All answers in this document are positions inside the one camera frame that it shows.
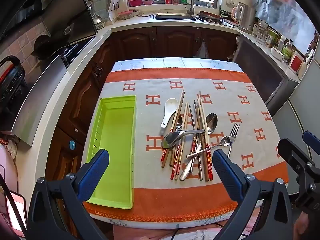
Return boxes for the red pan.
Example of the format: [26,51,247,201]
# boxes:
[197,10,224,22]

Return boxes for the pile of mixed chopsticks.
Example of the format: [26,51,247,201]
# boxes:
[160,88,214,182]

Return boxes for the person's right hand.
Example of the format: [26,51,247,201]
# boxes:
[292,211,320,240]

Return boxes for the dark grey appliance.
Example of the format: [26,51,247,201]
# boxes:
[232,31,300,117]

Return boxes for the white ceramic spoon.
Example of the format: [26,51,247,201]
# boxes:
[161,98,178,128]

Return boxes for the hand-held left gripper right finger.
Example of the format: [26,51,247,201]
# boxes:
[212,149,293,240]

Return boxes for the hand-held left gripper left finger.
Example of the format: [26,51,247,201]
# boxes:
[26,149,110,240]

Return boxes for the brown wooden kitchen cabinets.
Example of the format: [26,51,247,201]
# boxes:
[45,26,240,240]

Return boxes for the dark steel stove panel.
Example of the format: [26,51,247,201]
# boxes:
[41,0,98,45]

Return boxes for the orange grey patterned blanket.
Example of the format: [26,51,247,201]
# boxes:
[82,67,290,223]

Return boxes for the metal fork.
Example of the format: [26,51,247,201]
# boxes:
[226,123,240,158]

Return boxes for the black range hood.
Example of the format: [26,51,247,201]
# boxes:
[0,0,83,40]

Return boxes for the large metal spoon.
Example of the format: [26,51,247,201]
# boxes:
[179,112,218,181]

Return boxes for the silver foil wall sheet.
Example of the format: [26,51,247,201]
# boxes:
[255,0,318,55]

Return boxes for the white kitchen countertop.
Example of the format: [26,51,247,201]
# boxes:
[14,14,302,220]

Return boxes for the hanging plastic bag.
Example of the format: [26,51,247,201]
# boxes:
[194,41,210,59]

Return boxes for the gas stove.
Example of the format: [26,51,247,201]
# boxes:
[59,36,97,68]

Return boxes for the long-handled metal spoon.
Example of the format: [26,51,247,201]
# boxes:
[161,129,206,149]

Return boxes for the glass jar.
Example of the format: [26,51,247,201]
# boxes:
[255,20,269,45]

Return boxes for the pink round appliance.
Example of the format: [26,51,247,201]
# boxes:
[0,137,19,205]

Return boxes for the steel sink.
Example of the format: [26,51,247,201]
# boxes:
[150,13,200,21]

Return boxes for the green plastic utensil tray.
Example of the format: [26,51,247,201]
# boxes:
[85,95,137,210]

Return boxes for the steel electric kettle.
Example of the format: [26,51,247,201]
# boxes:
[237,2,257,34]

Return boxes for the pink jug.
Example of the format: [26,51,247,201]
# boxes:
[230,5,242,24]

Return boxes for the metal kettle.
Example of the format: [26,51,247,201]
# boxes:
[91,12,105,29]

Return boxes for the black cooker appliance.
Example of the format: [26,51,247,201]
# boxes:
[0,55,28,130]

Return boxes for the black wok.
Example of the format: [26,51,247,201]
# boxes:
[34,34,58,60]

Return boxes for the clear bottle green label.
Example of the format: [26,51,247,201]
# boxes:
[282,40,294,63]

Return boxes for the phone with lit screen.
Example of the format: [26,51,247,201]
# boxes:
[5,190,28,238]

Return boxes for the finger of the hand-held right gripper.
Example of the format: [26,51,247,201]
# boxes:
[302,131,320,165]
[277,137,318,193]

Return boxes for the pink lidded container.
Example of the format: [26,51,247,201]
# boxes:
[117,10,134,20]

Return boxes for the red labelled container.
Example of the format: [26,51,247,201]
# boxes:
[289,51,307,74]

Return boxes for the white bowl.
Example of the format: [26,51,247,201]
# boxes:
[271,47,285,60]

